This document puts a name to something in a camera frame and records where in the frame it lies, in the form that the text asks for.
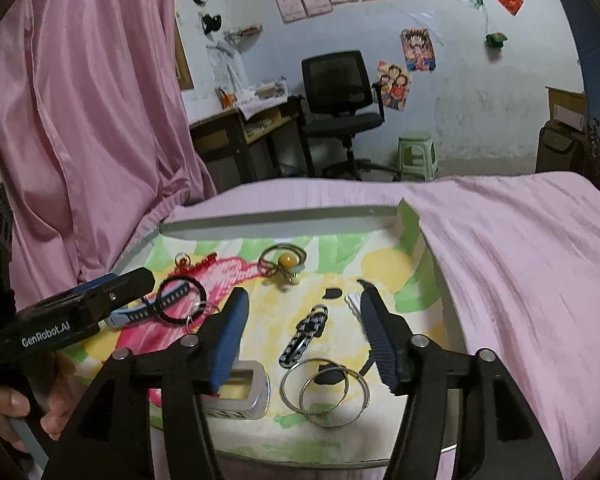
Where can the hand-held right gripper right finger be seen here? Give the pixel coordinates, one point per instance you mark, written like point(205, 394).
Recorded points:
point(380, 350)

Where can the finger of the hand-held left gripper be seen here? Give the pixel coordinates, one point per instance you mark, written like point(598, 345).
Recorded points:
point(125, 292)

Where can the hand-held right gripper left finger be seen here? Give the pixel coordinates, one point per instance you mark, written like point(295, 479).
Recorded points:
point(230, 330)

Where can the red knot charm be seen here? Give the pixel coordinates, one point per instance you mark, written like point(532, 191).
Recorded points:
point(200, 263)

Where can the white shallow box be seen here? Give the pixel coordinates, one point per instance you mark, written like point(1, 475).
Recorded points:
point(340, 270)

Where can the person's left hand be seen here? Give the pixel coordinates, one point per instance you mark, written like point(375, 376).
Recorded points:
point(62, 400)

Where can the blue wristband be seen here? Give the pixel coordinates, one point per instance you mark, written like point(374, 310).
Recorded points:
point(130, 316)

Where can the silver rectangular device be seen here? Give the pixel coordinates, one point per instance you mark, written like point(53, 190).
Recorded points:
point(257, 400)

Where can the pink floral blanket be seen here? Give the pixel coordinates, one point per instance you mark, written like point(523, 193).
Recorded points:
point(530, 285)

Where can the dark wooden desk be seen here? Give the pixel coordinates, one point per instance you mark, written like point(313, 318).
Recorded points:
point(220, 145)

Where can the pink curtain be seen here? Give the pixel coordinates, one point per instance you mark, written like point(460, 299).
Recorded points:
point(80, 110)

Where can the green plastic stool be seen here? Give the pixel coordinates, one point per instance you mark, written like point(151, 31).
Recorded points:
point(415, 137)

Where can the orange desk organizer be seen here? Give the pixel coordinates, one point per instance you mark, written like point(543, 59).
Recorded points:
point(228, 99)

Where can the black office chair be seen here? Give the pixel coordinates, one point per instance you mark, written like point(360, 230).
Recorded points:
point(332, 80)

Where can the cardboard box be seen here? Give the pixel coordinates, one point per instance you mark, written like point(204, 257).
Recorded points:
point(565, 107)

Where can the green hanging ornament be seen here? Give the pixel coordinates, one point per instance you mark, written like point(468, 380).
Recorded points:
point(496, 40)

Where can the brown wall board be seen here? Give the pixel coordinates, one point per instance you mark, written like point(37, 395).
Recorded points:
point(184, 60)

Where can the white wall papers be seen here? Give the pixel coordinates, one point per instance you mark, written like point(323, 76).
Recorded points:
point(225, 67)

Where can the cartoon family wall poster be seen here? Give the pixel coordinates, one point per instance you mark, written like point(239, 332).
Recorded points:
point(394, 87)

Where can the black wall-mounted object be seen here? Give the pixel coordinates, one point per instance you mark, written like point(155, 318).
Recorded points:
point(211, 22)

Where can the small wall shelf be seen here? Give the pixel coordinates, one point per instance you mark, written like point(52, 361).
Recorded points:
point(245, 35)

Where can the anime wall poster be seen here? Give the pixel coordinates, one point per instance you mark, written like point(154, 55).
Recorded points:
point(418, 50)

